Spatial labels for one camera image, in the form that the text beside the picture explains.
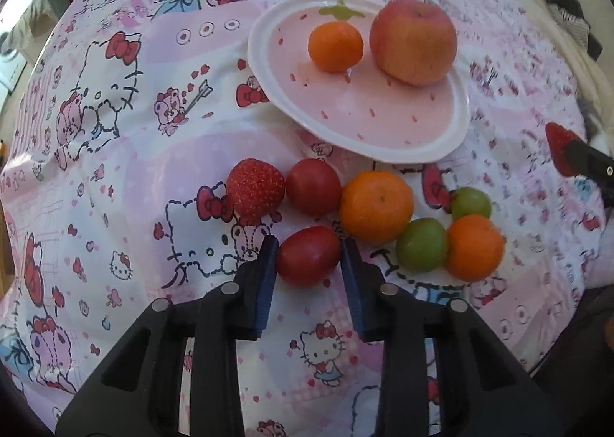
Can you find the black white striped cloth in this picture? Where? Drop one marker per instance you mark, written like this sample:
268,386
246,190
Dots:
575,27

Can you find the red strawberry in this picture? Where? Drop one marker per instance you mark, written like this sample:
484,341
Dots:
556,139
254,187

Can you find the small green grape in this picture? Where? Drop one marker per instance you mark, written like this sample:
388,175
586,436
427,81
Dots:
472,203

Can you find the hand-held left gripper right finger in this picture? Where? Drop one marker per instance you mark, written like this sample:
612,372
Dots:
355,293

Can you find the large green grape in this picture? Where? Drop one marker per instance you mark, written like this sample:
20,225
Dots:
421,245

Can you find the medium mandarin orange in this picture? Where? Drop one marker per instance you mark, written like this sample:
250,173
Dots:
475,247

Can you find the pink cartoon printed blanket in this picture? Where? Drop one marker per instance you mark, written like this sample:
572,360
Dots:
144,154

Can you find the red apple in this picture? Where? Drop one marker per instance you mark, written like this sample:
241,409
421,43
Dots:
412,41

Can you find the pink strawberry-shaped plate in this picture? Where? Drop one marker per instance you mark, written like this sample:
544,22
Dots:
383,115

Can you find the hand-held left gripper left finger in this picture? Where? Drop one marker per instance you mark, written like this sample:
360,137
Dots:
266,293

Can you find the large mandarin orange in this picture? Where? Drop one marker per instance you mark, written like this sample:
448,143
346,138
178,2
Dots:
376,207

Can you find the small mandarin orange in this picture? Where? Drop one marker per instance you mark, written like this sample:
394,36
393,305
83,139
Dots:
336,46

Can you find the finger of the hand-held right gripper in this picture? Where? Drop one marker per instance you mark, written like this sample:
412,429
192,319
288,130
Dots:
592,162

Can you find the red plum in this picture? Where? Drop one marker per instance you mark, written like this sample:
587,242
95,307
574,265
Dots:
314,186
307,255

